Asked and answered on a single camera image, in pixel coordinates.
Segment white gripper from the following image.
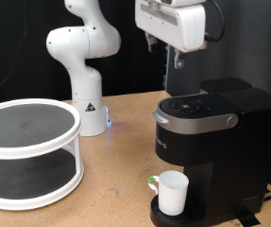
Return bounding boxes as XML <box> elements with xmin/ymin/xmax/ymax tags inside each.
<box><xmin>134</xmin><ymin>0</ymin><xmax>207</xmax><ymax>70</ymax></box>

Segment black Keurig coffee machine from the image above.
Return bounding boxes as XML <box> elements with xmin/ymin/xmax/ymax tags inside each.
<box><xmin>149</xmin><ymin>77</ymin><xmax>271</xmax><ymax>227</ymax></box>

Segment white mug with green tape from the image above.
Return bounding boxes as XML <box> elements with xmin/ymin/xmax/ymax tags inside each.
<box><xmin>147</xmin><ymin>169</ymin><xmax>190</xmax><ymax>217</ymax></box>

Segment black backdrop curtain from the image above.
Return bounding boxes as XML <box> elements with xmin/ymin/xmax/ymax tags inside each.
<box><xmin>0</xmin><ymin>0</ymin><xmax>168</xmax><ymax>103</ymax></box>

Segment dark grey partition panel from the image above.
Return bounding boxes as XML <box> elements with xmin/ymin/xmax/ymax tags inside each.
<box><xmin>164</xmin><ymin>0</ymin><xmax>271</xmax><ymax>202</ymax></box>

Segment white two-tier turntable shelf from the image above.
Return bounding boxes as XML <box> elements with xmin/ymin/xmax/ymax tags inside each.
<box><xmin>0</xmin><ymin>97</ymin><xmax>87</xmax><ymax>212</ymax></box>

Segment black tape strip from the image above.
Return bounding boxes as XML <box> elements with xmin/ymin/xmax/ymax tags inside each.
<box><xmin>235</xmin><ymin>209</ymin><xmax>262</xmax><ymax>227</ymax></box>

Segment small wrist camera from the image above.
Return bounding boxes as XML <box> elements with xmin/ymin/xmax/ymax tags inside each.
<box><xmin>202</xmin><ymin>31</ymin><xmax>213</xmax><ymax>50</ymax></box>

